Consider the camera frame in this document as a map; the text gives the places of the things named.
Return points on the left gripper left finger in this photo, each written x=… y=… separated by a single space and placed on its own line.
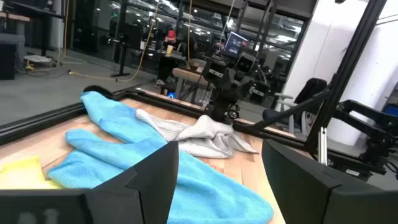
x=149 y=193

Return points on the grey microfiber towel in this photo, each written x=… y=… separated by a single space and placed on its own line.
x=205 y=137

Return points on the wooden background table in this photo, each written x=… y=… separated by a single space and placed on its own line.
x=186 y=74

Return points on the yellow cup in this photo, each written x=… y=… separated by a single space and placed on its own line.
x=169 y=49

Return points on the black background robot arm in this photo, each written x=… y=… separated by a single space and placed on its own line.
x=373 y=124

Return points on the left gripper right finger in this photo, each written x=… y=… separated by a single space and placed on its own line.
x=311 y=196

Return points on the person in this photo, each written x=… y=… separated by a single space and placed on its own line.
x=169 y=56

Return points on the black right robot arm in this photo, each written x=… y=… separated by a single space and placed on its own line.
x=224 y=90

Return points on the yellow microfiber towel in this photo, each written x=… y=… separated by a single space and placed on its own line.
x=21 y=174

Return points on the lit laptop screen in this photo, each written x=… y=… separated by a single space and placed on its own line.
x=235 y=43

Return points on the black office chair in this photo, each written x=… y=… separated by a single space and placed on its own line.
x=311 y=90

